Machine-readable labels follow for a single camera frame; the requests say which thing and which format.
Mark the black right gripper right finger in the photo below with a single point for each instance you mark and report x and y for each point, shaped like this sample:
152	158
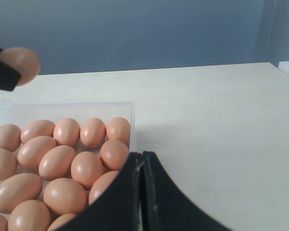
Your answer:
165	207

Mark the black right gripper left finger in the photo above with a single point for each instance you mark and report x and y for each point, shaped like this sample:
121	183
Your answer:
118	207

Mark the clear plastic container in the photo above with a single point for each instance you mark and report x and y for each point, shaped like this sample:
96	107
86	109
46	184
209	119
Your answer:
23	114

